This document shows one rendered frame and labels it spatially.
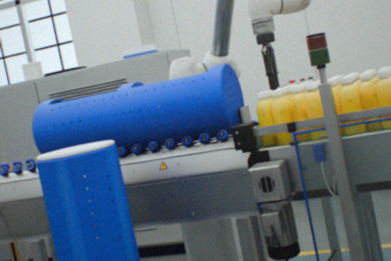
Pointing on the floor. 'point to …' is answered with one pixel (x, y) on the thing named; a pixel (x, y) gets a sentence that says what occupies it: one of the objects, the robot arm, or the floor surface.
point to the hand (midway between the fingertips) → (274, 83)
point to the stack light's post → (341, 172)
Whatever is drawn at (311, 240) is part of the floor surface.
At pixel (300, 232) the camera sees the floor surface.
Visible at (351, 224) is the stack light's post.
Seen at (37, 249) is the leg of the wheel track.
